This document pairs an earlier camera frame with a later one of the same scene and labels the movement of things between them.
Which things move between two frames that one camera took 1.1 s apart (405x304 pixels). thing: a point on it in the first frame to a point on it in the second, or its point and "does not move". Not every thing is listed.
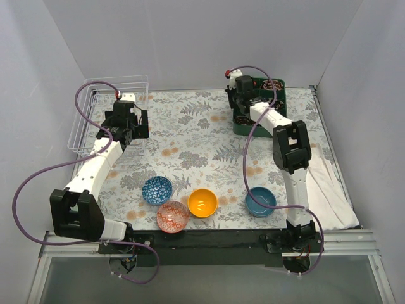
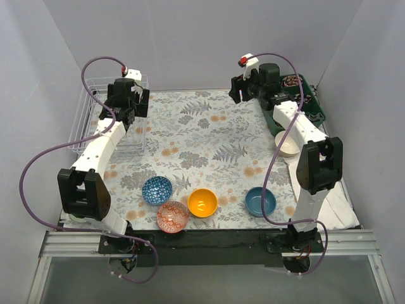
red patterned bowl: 173,216 does not move
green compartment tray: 272,90 to 297,87
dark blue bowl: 264,196 does not move
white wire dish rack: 99,95 does not move
